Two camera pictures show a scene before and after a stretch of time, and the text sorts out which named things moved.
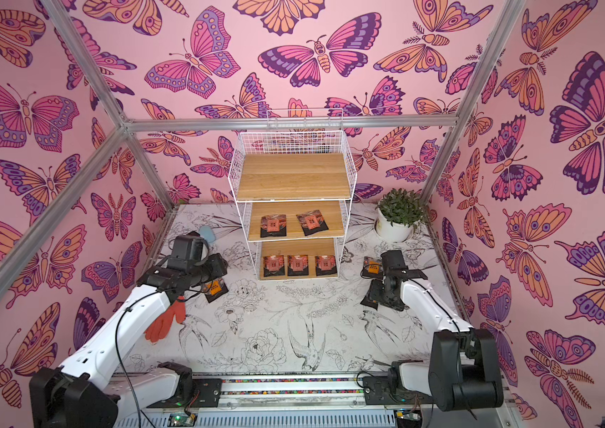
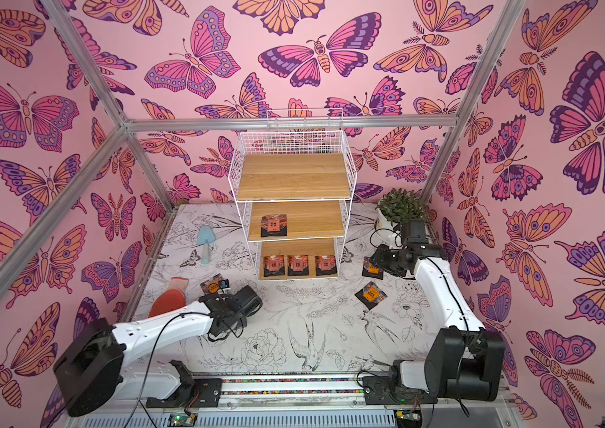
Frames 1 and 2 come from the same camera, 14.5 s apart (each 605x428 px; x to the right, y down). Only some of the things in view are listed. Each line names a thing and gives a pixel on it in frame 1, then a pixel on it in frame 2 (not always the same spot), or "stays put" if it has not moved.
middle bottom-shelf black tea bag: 297,265 stays put
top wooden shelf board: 294,176 stays put
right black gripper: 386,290 to 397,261
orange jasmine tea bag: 372,267 stays put
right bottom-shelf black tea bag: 326,265 stays put
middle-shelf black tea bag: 311,222 to 211,286
